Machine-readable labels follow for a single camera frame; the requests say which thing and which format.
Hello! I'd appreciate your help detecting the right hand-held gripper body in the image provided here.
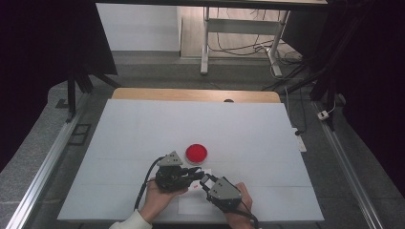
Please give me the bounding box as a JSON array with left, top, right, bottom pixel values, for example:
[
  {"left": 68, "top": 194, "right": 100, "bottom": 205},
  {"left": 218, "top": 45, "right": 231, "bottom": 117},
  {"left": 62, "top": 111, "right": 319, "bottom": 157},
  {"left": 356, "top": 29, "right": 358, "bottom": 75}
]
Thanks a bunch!
[{"left": 206, "top": 176, "right": 244, "bottom": 214}]

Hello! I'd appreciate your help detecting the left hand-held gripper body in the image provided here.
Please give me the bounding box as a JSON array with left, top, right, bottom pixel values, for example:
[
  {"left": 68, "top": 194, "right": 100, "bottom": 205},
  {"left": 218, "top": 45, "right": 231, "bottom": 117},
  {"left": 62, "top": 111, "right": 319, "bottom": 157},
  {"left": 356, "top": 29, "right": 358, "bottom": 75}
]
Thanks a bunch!
[{"left": 155, "top": 151, "right": 192, "bottom": 194}]

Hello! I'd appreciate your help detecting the round red ink pad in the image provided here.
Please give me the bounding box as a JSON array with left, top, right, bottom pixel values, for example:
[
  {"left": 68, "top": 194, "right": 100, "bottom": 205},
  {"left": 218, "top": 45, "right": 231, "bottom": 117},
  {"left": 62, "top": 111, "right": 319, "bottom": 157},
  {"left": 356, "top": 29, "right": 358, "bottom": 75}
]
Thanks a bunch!
[{"left": 184, "top": 143, "right": 208, "bottom": 166}]

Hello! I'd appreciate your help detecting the white paper sheet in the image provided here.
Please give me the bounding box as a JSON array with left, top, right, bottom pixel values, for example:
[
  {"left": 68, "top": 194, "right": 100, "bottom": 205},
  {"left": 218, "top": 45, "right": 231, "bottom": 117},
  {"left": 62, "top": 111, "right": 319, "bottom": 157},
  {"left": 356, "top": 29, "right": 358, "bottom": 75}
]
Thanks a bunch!
[{"left": 177, "top": 168, "right": 214, "bottom": 216}]

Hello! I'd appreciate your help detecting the person's right hand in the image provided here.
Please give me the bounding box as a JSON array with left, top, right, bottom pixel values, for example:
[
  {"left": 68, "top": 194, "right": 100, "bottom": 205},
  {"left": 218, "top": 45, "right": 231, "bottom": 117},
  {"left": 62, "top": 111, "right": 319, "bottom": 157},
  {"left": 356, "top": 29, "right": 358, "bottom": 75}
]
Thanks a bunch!
[{"left": 224, "top": 181, "right": 254, "bottom": 224}]

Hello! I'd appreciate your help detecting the person's left hand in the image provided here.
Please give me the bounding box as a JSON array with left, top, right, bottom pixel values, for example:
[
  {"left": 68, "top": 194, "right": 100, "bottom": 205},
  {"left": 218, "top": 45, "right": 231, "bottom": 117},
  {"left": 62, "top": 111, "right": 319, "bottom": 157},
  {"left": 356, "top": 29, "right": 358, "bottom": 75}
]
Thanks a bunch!
[{"left": 139, "top": 180, "right": 189, "bottom": 224}]

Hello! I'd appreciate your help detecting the white table cover board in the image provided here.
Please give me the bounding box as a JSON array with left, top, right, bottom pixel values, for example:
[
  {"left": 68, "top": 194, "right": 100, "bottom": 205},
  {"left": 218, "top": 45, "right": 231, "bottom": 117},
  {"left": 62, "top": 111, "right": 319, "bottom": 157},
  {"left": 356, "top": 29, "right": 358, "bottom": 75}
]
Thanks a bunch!
[{"left": 56, "top": 98, "right": 325, "bottom": 222}]

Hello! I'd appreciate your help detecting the wooden table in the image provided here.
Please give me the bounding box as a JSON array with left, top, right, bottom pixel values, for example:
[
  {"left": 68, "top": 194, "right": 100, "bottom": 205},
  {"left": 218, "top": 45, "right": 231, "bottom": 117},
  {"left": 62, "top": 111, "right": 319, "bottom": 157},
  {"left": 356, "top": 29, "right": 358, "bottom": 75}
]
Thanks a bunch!
[{"left": 112, "top": 88, "right": 282, "bottom": 104}]

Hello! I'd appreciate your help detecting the white power strip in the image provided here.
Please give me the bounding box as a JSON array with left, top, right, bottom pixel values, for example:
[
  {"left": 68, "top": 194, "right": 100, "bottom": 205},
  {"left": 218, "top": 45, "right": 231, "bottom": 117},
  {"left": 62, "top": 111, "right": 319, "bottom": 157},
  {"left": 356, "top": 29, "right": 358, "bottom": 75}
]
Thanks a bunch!
[{"left": 292, "top": 127, "right": 308, "bottom": 154}]

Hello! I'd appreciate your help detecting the black stand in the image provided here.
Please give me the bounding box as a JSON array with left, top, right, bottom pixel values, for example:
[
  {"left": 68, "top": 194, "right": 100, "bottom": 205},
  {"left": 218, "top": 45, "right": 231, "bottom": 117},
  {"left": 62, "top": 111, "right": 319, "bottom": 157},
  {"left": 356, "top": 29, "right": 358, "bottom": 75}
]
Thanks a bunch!
[
  {"left": 64, "top": 61, "right": 121, "bottom": 124},
  {"left": 261, "top": 18, "right": 340, "bottom": 132}
]

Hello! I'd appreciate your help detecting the black curtain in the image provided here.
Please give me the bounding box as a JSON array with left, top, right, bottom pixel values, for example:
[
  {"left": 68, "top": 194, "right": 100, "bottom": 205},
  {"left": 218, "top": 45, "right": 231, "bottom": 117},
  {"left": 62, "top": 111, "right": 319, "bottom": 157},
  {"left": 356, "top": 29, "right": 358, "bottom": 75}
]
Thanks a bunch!
[
  {"left": 0, "top": 0, "right": 118, "bottom": 171},
  {"left": 282, "top": 0, "right": 405, "bottom": 199}
]

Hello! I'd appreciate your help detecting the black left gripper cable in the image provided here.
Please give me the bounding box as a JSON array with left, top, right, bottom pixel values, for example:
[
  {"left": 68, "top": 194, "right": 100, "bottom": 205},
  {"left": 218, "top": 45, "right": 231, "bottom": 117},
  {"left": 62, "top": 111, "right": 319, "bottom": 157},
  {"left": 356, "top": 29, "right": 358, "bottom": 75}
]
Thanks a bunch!
[{"left": 134, "top": 156, "right": 167, "bottom": 212}]

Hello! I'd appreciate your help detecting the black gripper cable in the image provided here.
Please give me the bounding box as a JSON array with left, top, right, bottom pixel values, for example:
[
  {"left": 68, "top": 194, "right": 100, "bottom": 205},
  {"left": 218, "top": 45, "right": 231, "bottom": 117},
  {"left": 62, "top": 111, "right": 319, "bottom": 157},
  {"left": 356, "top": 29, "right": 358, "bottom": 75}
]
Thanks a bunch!
[
  {"left": 134, "top": 156, "right": 167, "bottom": 212},
  {"left": 235, "top": 199, "right": 261, "bottom": 229}
]

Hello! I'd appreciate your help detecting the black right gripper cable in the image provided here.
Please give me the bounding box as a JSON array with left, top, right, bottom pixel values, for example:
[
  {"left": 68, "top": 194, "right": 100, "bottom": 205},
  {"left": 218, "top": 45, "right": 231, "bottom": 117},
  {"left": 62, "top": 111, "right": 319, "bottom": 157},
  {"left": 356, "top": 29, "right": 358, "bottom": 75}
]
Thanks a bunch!
[{"left": 235, "top": 199, "right": 261, "bottom": 229}]

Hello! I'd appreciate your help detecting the black floor frame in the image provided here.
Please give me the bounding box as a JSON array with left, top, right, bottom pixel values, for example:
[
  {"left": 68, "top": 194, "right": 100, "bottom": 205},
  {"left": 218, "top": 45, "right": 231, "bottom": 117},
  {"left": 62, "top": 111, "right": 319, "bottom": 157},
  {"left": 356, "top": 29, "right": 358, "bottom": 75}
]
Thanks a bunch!
[{"left": 68, "top": 123, "right": 93, "bottom": 147}]

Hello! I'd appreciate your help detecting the aluminium rail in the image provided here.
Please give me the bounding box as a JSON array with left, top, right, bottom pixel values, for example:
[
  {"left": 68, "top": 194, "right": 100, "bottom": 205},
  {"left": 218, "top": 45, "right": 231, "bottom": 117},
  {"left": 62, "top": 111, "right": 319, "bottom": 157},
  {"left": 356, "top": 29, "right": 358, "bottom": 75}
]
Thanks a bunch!
[
  {"left": 6, "top": 94, "right": 90, "bottom": 229},
  {"left": 312, "top": 100, "right": 385, "bottom": 229}
]

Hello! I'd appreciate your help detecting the tangle of floor cables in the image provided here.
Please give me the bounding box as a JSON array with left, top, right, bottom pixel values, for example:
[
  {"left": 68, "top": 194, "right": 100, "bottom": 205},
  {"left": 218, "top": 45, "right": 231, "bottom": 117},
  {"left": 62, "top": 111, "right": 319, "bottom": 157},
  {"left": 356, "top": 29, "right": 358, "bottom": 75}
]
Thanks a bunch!
[{"left": 207, "top": 8, "right": 304, "bottom": 81}]

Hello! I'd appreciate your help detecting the white desk frame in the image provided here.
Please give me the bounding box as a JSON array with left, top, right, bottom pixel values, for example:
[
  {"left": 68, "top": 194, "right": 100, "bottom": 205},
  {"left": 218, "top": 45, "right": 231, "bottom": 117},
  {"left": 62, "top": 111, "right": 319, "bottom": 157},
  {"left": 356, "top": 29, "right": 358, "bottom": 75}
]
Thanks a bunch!
[{"left": 200, "top": 6, "right": 291, "bottom": 77}]

